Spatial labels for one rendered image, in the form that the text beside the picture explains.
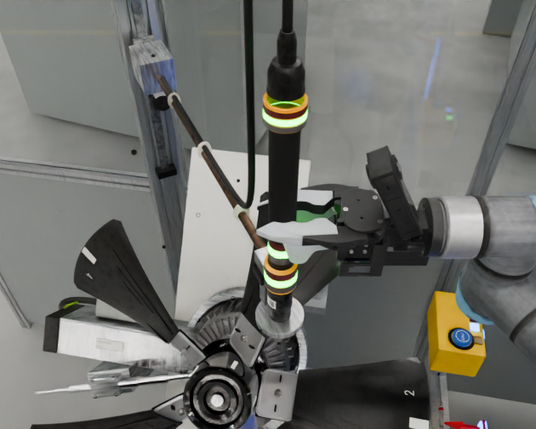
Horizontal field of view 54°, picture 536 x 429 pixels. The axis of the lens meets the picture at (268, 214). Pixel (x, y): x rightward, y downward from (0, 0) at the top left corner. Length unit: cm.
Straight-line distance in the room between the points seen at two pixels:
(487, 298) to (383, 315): 124
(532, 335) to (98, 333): 80
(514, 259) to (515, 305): 6
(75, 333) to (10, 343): 152
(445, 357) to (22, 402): 179
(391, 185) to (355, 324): 147
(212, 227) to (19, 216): 104
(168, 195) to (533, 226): 102
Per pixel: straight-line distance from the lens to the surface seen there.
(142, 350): 112
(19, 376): 256
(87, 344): 117
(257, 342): 92
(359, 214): 61
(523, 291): 72
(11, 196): 198
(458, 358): 123
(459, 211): 63
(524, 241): 66
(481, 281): 72
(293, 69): 49
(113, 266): 96
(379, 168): 55
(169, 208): 150
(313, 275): 86
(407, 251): 66
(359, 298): 187
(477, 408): 242
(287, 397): 97
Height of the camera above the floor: 205
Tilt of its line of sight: 44 degrees down
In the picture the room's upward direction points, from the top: straight up
